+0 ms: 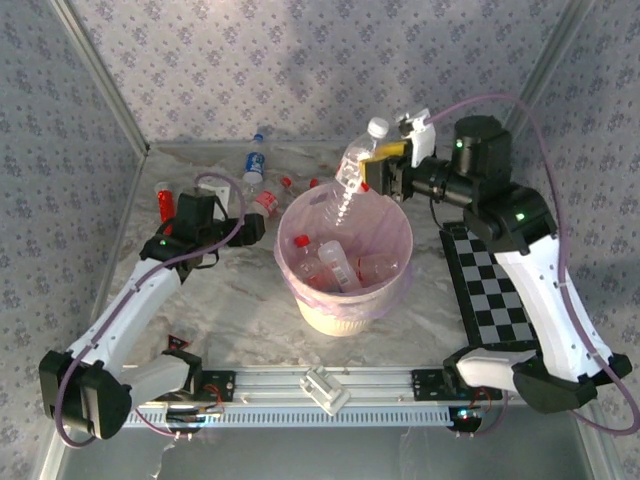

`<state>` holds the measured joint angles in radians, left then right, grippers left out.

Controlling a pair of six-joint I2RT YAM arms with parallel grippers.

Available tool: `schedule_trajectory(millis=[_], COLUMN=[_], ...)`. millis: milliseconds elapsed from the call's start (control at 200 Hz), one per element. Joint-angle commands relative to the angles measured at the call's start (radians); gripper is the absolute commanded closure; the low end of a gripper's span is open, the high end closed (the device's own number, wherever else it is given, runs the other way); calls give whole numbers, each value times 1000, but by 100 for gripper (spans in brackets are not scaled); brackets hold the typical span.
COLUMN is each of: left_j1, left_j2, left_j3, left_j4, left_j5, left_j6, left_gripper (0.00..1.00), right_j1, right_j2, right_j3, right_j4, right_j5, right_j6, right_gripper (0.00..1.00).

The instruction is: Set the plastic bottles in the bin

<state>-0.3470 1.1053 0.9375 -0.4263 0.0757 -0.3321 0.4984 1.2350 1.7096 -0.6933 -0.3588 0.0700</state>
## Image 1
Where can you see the white plastic bracket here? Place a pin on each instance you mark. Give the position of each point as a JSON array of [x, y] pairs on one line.
[[325, 390]]

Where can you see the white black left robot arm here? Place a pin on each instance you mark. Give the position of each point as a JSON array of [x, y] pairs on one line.
[[125, 310]]

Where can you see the red label red cap bottle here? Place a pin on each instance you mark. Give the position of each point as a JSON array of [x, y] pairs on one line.
[[165, 202]]

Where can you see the aluminium frame post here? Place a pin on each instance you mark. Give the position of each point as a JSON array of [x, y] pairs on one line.
[[542, 75], [102, 75]]

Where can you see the pink plastic bin liner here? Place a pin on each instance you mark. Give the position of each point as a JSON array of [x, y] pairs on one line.
[[385, 225]]

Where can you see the blue cap blue label bottle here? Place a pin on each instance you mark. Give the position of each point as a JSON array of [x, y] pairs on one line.
[[254, 164]]

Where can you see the red triangle warning sticker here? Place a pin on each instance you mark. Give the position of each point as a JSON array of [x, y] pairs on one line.
[[176, 342]]

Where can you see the white plastic bin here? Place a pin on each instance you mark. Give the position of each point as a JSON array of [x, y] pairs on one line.
[[340, 325]]

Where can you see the long aluminium base rail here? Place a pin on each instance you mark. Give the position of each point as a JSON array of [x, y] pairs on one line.
[[380, 385]]

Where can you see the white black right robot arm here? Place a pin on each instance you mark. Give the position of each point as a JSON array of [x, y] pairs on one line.
[[545, 300]]

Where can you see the black white checkerboard board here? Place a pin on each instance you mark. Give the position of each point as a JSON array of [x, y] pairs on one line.
[[480, 295]]

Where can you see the clear bottle white cap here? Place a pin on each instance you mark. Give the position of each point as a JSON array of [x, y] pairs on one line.
[[350, 170]]

